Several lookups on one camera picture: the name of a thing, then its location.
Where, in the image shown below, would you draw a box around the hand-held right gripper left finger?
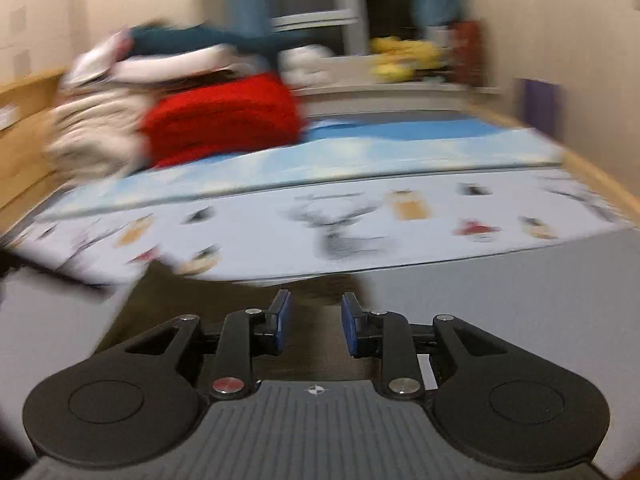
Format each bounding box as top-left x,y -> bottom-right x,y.
125,289 -> 294,402

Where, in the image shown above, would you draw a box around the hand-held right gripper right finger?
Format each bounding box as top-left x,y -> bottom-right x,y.
341,292 -> 508,402

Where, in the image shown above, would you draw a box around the dark olive pants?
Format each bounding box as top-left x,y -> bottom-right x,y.
92,259 -> 383,386

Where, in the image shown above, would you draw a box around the white animal print mat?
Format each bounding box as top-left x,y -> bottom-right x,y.
10,167 -> 628,288

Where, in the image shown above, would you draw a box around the grey bed sheet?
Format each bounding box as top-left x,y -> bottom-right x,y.
0,227 -> 640,480

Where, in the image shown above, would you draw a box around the blue cloud print mat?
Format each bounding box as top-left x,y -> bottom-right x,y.
37,112 -> 568,221

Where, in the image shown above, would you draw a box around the red knit blanket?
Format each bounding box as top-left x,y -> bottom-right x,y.
139,72 -> 307,169

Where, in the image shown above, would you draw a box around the white plush toy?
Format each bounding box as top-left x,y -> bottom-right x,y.
276,44 -> 335,89

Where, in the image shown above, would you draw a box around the beige folded blanket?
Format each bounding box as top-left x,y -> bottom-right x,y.
44,86 -> 157,182

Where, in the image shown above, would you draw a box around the yellow plush toy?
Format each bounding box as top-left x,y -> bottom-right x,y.
369,35 -> 447,84

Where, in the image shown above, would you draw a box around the white folded cloth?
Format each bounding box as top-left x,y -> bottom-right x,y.
64,41 -> 273,88

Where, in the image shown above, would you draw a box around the white framed window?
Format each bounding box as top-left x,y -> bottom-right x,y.
269,0 -> 426,57

